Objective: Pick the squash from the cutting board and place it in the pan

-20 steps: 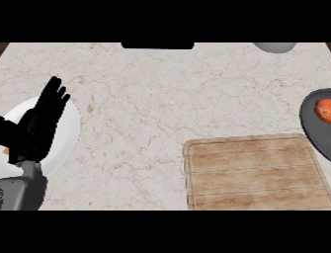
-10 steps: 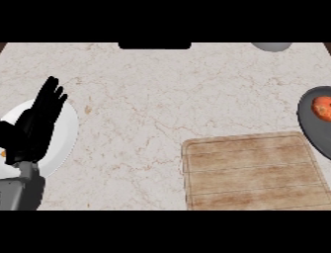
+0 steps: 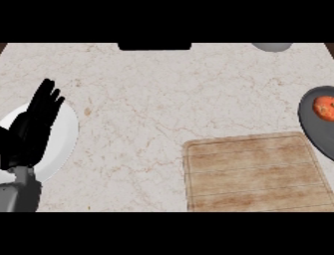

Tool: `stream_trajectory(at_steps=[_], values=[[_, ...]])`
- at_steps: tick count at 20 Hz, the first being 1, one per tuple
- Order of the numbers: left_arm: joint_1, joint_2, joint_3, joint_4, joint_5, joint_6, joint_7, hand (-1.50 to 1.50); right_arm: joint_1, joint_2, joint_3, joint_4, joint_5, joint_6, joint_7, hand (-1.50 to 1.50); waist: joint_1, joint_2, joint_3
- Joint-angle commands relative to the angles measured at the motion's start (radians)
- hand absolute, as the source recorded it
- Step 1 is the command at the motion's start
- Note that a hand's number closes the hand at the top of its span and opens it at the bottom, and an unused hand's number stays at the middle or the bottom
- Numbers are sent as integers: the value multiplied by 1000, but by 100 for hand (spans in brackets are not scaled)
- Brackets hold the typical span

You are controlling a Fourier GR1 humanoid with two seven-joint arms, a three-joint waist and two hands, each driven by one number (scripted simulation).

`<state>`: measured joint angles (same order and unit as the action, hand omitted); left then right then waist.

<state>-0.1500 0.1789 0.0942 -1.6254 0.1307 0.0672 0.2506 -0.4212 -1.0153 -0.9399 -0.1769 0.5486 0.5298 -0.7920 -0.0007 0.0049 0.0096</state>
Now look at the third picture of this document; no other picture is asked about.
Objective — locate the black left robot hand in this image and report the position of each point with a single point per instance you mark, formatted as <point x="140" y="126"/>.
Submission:
<point x="32" y="123"/>

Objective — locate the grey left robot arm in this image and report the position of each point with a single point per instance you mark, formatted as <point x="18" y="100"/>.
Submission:
<point x="14" y="192"/>

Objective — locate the wooden cutting board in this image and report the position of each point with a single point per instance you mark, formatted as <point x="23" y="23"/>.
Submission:
<point x="258" y="172"/>

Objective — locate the orange squash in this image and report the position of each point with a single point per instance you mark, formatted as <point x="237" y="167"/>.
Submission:
<point x="329" y="108"/>

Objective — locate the dark grey pan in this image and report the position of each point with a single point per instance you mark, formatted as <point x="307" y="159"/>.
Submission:
<point x="332" y="136"/>

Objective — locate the white round plate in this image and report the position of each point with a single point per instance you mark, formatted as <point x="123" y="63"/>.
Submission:
<point x="61" y="139"/>

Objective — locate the black appliance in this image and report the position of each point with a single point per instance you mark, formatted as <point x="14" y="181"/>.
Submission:
<point x="155" y="46"/>

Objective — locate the grey round bowl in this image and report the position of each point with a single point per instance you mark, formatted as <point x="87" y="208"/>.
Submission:
<point x="273" y="46"/>

